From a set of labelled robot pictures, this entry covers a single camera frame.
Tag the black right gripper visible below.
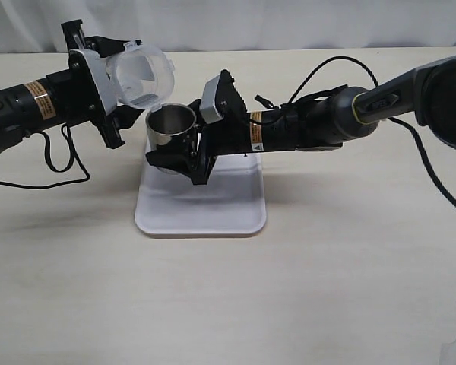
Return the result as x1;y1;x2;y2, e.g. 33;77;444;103
145;69;251;186

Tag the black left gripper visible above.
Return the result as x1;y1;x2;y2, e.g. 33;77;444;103
47;19;144;148

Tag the stainless steel cup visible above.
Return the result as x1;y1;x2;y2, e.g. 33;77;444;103
145;103;198;155

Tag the clear plastic measuring cup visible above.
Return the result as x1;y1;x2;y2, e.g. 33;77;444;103
106;40;175;110

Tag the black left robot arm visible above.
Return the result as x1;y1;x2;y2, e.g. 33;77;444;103
0;20;142;153

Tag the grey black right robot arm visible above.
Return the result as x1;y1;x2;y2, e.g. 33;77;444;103
146;56;456;185

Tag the white rectangular tray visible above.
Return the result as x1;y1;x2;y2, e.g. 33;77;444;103
135;154;267;237

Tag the white backdrop curtain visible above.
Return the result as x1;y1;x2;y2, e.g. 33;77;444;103
0;1;456;53

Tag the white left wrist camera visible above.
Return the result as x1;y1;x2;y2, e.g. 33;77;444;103
68;49;117;116

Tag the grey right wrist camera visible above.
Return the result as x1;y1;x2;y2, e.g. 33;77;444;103
199;74;224;124

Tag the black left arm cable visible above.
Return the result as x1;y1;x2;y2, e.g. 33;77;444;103
0;123;91;189

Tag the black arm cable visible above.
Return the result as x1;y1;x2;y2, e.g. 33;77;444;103
0;123;91;189
254;56;456;221

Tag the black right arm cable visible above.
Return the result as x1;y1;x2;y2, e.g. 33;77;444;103
254;56;456;221

